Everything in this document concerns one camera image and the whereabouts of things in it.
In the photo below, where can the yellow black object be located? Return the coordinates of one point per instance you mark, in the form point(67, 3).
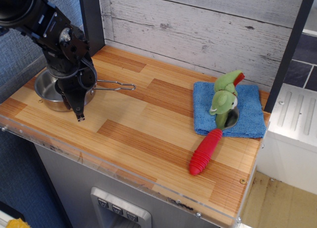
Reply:
point(7, 221)

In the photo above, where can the white ribbed box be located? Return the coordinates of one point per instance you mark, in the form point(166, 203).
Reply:
point(289, 147)

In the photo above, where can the blue folded cloth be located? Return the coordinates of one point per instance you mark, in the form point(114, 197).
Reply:
point(251, 118)

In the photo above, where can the red handled metal spoon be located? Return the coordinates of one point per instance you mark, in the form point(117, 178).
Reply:
point(205, 150)

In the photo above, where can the small steel pot with handle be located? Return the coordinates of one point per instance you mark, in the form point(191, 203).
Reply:
point(47, 89)

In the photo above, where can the dark grey right post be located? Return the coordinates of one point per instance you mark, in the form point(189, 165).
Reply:
point(299, 24)

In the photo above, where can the dark grey post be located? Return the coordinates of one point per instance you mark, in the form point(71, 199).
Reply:
point(92, 24)
point(299, 24)

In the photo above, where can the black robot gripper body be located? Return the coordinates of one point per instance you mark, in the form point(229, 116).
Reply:
point(76, 79)

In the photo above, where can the grey dispenser button panel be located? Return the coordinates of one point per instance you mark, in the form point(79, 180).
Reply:
point(114, 212)

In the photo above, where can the dark grey left post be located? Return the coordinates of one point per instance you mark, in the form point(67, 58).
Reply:
point(92, 24)

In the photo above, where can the green plush toy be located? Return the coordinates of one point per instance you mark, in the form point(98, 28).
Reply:
point(225, 93)

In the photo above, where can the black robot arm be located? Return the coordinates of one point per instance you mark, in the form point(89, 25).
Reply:
point(64, 46)

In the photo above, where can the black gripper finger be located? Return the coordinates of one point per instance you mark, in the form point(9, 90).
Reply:
point(79, 112)
point(66, 97)

